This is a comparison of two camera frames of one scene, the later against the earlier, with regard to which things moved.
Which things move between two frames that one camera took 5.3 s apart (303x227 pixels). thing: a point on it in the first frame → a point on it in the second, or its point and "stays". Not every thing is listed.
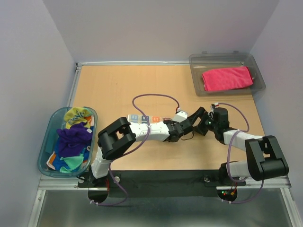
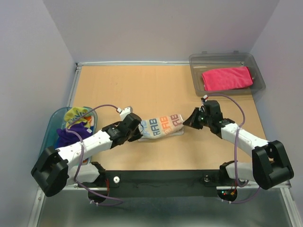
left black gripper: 173,122 → 137,135
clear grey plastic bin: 226,74 stays
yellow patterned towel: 74,115 stays
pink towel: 227,78 stays
